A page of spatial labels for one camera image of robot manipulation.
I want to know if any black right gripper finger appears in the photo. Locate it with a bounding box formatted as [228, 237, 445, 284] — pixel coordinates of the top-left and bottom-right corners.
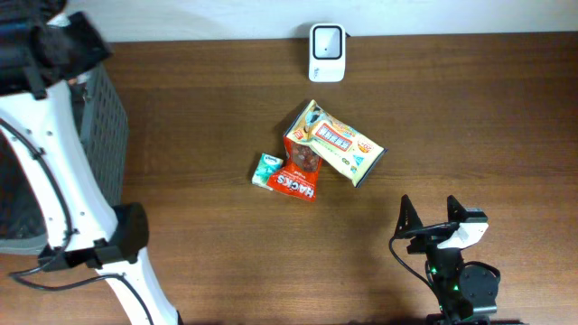
[447, 195, 468, 223]
[394, 195, 424, 237]

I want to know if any yellow snack bag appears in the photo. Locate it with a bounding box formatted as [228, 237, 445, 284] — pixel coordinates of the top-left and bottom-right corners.
[284, 100, 387, 188]

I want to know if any red Hacks candy bag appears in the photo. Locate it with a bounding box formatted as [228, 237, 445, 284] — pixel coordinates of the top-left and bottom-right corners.
[266, 137, 322, 202]

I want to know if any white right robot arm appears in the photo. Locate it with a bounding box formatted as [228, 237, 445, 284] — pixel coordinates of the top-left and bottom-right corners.
[388, 195, 501, 325]

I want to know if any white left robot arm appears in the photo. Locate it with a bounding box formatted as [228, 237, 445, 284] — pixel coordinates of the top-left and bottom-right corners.
[1, 1, 182, 324]

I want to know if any white barcode scanner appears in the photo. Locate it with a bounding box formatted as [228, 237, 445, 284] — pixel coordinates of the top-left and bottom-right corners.
[308, 23, 347, 83]

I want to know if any teal tissue pack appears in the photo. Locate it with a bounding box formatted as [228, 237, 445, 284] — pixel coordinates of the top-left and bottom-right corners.
[251, 153, 284, 190]

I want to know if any grey plastic basket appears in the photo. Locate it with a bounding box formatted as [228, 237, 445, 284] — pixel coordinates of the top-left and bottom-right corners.
[1, 65, 129, 255]

